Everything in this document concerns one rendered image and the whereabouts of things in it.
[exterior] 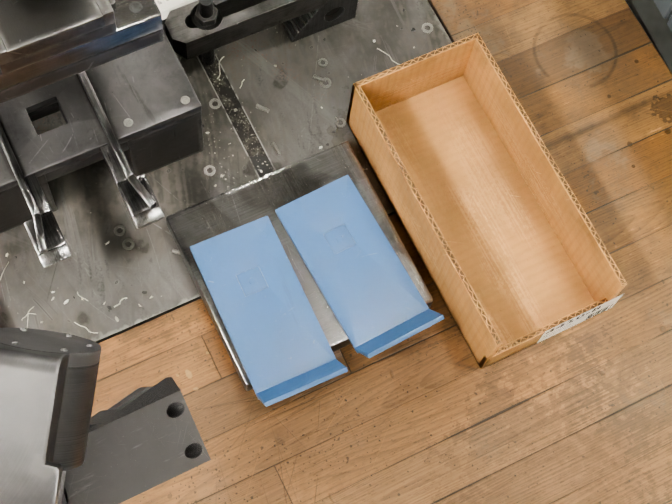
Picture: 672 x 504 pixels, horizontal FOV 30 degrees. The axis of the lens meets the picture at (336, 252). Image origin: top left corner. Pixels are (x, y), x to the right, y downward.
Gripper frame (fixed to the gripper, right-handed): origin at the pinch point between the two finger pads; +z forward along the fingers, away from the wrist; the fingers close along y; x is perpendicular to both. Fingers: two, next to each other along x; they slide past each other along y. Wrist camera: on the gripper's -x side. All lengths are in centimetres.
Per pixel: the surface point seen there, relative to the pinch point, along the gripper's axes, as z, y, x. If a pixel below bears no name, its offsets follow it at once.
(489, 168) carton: 22.7, -1.6, -44.2
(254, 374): 16.3, -7.7, -17.6
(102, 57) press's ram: 9.9, 19.5, -15.8
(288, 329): 17.5, -5.9, -21.7
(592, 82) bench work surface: 25, 1, -57
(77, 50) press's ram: 8.1, 20.6, -14.2
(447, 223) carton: 21.0, -4.2, -38.4
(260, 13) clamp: 25.5, 18.0, -30.8
